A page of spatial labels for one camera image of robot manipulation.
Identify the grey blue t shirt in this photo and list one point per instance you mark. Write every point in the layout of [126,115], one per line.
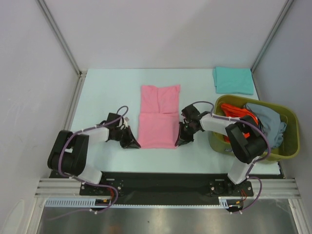
[269,123]

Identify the grey slotted cable duct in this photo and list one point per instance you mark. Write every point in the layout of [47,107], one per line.
[101,203]

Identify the pink t shirt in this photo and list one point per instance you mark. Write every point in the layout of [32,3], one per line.
[159,117]

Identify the aluminium corner post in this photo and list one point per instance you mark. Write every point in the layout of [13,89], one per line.
[59,35]
[278,22]

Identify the olive green plastic basket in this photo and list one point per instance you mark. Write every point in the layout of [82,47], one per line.
[290,145]

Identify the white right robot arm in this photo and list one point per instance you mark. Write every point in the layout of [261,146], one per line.
[247,141]

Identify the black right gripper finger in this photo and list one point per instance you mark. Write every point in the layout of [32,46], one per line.
[181,142]
[181,131]

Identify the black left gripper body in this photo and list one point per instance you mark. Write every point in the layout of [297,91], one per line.
[122,136]

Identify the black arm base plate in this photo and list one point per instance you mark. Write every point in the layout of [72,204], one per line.
[171,188]

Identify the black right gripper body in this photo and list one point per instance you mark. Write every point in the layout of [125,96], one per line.
[187,131]

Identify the folded teal t shirt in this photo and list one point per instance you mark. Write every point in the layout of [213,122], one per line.
[233,80]

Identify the right aluminium corner post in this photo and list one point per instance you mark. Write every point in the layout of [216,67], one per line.
[278,22]

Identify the orange t shirt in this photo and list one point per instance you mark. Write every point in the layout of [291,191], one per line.
[232,111]

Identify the left aluminium corner post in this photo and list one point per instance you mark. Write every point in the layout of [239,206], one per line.
[59,35]

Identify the aluminium frame rail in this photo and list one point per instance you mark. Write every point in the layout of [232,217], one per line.
[61,187]

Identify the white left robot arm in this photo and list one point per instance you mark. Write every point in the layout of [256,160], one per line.
[69,153]

